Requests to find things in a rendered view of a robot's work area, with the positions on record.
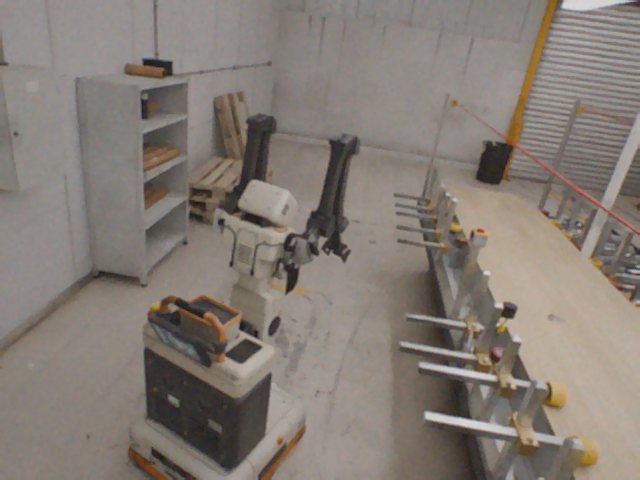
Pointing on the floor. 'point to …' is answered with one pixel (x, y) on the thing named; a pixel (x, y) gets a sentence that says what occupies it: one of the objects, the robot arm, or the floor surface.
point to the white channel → (612, 188)
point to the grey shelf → (126, 257)
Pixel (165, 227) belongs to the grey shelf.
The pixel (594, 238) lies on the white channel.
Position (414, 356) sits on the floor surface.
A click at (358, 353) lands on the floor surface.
